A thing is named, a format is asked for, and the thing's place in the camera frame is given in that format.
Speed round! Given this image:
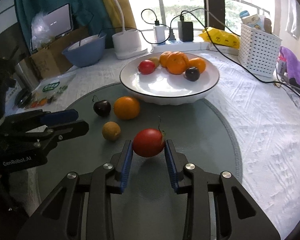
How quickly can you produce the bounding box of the purple cloth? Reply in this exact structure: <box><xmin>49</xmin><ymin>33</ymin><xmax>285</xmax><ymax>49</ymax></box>
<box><xmin>279</xmin><ymin>46</ymin><xmax>300</xmax><ymax>89</ymax></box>

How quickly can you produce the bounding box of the teal curtain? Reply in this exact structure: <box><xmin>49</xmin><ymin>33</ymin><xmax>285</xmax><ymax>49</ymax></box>
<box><xmin>14</xmin><ymin>0</ymin><xmax>115</xmax><ymax>53</ymax></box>

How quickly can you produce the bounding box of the white cable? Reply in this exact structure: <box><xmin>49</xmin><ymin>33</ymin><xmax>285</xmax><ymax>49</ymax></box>
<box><xmin>207</xmin><ymin>7</ymin><xmax>230</xmax><ymax>30</ymax></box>

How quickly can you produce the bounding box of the grey round mat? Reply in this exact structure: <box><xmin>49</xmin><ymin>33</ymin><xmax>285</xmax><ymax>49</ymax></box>
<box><xmin>36</xmin><ymin>81</ymin><xmax>243</xmax><ymax>240</ymax></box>

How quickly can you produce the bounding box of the orange mandarin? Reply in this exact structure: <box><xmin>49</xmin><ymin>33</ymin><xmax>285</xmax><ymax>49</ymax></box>
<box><xmin>167</xmin><ymin>52</ymin><xmax>189</xmax><ymax>75</ymax></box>
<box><xmin>159</xmin><ymin>51</ymin><xmax>173</xmax><ymax>67</ymax></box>
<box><xmin>114</xmin><ymin>96</ymin><xmax>140</xmax><ymax>120</ymax></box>
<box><xmin>187</xmin><ymin>57</ymin><xmax>206</xmax><ymax>73</ymax></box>

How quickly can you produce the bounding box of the black looped charger cable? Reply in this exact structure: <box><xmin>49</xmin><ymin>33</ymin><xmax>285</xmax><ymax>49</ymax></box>
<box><xmin>141</xmin><ymin>9</ymin><xmax>174</xmax><ymax>44</ymax></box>

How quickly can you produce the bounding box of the blue capped bottle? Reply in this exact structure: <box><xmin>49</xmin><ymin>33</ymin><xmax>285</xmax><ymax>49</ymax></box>
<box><xmin>239</xmin><ymin>10</ymin><xmax>250</xmax><ymax>24</ymax></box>

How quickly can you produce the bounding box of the blue bowl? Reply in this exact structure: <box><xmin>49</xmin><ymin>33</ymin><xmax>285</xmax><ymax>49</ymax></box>
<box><xmin>62</xmin><ymin>33</ymin><xmax>107</xmax><ymax>68</ymax></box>

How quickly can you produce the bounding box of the long black charger cable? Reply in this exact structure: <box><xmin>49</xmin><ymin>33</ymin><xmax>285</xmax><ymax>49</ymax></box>
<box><xmin>180</xmin><ymin>9</ymin><xmax>300</xmax><ymax>99</ymax></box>

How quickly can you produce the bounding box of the brown item in basket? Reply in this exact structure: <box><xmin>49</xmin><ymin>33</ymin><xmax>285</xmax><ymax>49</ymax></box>
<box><xmin>264</xmin><ymin>17</ymin><xmax>274</xmax><ymax>34</ymax></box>

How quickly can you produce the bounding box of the hanging white garment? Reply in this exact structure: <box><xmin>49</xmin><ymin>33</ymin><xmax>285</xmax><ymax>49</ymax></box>
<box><xmin>285</xmin><ymin>0</ymin><xmax>300</xmax><ymax>40</ymax></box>

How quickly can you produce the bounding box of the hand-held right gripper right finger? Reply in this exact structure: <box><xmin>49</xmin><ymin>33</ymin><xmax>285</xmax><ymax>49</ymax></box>
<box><xmin>164</xmin><ymin>139</ymin><xmax>282</xmax><ymax>240</ymax></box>

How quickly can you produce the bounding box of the brown cardboard box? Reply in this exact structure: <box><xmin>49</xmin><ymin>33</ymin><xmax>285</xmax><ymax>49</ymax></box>
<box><xmin>30</xmin><ymin>26</ymin><xmax>90</xmax><ymax>80</ymax></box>

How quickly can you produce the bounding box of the white power strip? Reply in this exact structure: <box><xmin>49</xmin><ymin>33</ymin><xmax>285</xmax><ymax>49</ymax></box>
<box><xmin>150</xmin><ymin>40</ymin><xmax>213</xmax><ymax>53</ymax></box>

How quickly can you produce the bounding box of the dark cherry with stem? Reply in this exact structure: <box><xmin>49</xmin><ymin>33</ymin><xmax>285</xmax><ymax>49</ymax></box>
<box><xmin>92</xmin><ymin>95</ymin><xmax>112</xmax><ymax>117</ymax></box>

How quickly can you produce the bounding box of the white ceramic bowl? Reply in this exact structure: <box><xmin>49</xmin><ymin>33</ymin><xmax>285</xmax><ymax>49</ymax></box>
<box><xmin>119</xmin><ymin>52</ymin><xmax>220</xmax><ymax>105</ymax></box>

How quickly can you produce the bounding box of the black charger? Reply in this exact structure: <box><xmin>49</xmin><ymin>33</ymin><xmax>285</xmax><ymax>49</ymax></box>
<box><xmin>178</xmin><ymin>21</ymin><xmax>194</xmax><ymax>42</ymax></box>

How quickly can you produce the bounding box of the clear packet green label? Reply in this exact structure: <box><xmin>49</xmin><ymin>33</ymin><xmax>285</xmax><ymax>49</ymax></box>
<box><xmin>25</xmin><ymin>74</ymin><xmax>77</xmax><ymax>109</ymax></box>

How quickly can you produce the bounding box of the yellow packet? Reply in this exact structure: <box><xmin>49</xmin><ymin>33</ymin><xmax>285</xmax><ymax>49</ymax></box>
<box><xmin>199</xmin><ymin>27</ymin><xmax>240</xmax><ymax>50</ymax></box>

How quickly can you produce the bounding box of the balcony railing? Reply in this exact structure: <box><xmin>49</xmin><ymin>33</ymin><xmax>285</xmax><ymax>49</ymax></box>
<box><xmin>127</xmin><ymin>0</ymin><xmax>270</xmax><ymax>30</ymax></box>

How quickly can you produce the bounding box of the dark plum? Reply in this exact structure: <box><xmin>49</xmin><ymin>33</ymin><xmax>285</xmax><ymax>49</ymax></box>
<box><xmin>185</xmin><ymin>67</ymin><xmax>200</xmax><ymax>82</ymax></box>

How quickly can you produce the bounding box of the clear packet red label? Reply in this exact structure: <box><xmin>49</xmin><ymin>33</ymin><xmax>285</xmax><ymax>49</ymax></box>
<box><xmin>276</xmin><ymin>56</ymin><xmax>288</xmax><ymax>80</ymax></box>

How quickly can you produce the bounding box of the tablet with dark frame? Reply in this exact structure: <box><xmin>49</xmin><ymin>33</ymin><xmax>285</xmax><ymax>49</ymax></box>
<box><xmin>30</xmin><ymin>3</ymin><xmax>74</xmax><ymax>52</ymax></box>

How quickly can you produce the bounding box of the dark sliding door post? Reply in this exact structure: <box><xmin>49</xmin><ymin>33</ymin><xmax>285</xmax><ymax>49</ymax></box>
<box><xmin>202</xmin><ymin>0</ymin><xmax>224</xmax><ymax>30</ymax></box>

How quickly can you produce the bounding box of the steel thermos flask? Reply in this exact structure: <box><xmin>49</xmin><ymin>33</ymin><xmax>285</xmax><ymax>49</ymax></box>
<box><xmin>14</xmin><ymin>52</ymin><xmax>40</xmax><ymax>90</ymax></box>

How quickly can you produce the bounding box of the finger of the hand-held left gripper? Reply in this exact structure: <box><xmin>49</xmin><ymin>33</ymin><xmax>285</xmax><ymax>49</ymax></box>
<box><xmin>27</xmin><ymin>119</ymin><xmax>89</xmax><ymax>153</ymax></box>
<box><xmin>9</xmin><ymin>109</ymin><xmax>79</xmax><ymax>131</ymax></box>

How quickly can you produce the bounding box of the white charger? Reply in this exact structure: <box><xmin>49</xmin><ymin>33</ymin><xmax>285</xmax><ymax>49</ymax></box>
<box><xmin>154</xmin><ymin>25</ymin><xmax>167</xmax><ymax>43</ymax></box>

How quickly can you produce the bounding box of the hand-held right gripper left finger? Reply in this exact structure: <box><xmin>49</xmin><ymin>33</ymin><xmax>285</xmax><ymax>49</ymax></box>
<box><xmin>16</xmin><ymin>140</ymin><xmax>134</xmax><ymax>240</ymax></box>

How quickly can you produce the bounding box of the red cherry tomato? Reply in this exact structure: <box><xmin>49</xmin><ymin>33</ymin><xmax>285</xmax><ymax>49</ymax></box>
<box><xmin>132</xmin><ymin>116</ymin><xmax>166</xmax><ymax>158</ymax></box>
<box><xmin>139</xmin><ymin>60</ymin><xmax>156</xmax><ymax>75</ymax></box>

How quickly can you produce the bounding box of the clear plastic bag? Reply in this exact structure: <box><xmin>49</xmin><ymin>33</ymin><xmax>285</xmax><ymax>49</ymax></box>
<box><xmin>31</xmin><ymin>11</ymin><xmax>63</xmax><ymax>49</ymax></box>

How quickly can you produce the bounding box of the yellow curtain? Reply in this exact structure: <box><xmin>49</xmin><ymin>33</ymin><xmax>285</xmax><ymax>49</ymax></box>
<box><xmin>95</xmin><ymin>0</ymin><xmax>138</xmax><ymax>29</ymax></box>

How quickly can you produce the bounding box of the white perforated basket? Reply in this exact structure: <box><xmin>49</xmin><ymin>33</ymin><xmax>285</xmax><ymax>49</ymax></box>
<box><xmin>238</xmin><ymin>22</ymin><xmax>283</xmax><ymax>78</ymax></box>

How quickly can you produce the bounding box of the white desk lamp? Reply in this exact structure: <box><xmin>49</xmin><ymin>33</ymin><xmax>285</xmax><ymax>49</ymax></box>
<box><xmin>65</xmin><ymin>0</ymin><xmax>148</xmax><ymax>60</ymax></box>

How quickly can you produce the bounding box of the pale printed packet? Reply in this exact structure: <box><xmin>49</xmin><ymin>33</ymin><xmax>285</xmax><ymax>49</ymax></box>
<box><xmin>242</xmin><ymin>14</ymin><xmax>265</xmax><ymax>30</ymax></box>

